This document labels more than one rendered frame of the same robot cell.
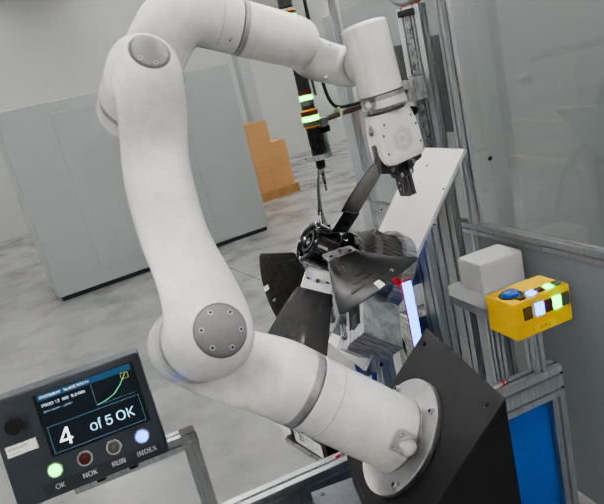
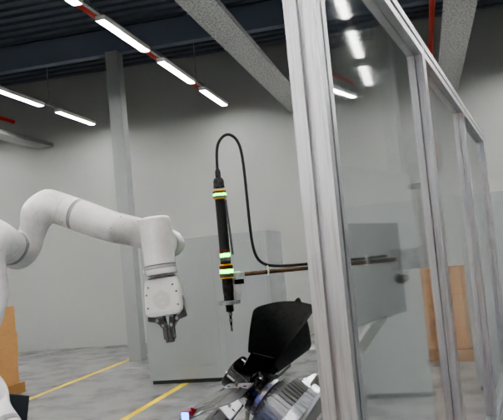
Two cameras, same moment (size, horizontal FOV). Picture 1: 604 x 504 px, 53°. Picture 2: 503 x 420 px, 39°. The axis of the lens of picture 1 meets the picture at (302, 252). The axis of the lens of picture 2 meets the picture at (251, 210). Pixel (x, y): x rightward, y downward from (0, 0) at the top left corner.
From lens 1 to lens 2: 1.64 m
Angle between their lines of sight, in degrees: 43
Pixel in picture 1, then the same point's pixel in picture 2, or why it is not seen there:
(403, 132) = (162, 295)
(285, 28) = (89, 218)
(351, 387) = not seen: outside the picture
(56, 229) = not seen: hidden behind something
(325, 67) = not seen: hidden behind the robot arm
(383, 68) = (148, 250)
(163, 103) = not seen: outside the picture
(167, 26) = (27, 212)
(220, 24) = (54, 213)
